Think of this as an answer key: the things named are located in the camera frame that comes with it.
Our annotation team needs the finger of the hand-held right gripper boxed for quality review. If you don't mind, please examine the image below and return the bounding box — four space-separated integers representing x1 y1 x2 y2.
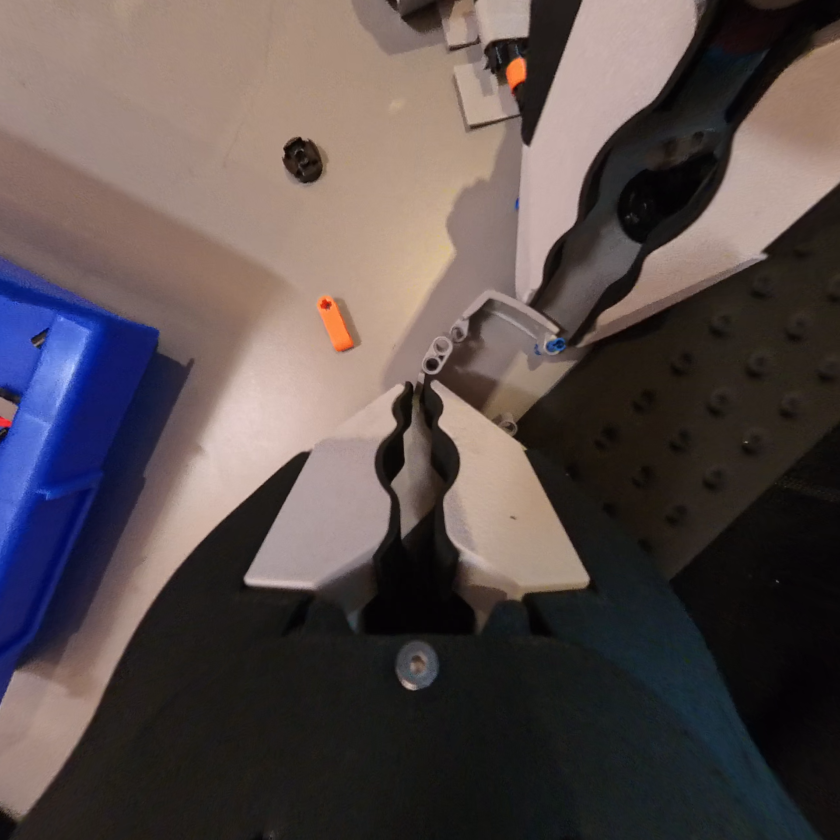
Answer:
514 0 716 306
567 29 840 349

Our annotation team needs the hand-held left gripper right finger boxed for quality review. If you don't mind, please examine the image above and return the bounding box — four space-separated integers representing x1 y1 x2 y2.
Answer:
422 381 592 618

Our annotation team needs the small black round block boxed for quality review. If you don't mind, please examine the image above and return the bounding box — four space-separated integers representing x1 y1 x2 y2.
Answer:
282 136 327 185

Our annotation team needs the small orange block pin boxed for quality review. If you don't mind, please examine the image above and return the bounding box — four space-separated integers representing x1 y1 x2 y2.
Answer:
316 295 357 353

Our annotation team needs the blue plastic bin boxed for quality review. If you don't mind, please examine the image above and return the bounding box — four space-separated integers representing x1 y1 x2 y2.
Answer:
0 256 161 700

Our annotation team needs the small grey panel orange pin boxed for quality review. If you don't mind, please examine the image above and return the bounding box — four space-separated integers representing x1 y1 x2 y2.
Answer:
441 0 532 130

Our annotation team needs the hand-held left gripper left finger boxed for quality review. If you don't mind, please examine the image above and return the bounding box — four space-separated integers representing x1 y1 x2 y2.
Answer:
244 382 416 618

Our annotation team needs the grey curved panel block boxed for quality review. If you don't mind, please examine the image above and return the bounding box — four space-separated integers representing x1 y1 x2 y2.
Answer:
419 290 568 395

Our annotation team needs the black round core blue pin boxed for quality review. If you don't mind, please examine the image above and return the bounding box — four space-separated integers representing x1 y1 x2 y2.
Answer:
617 131 719 244

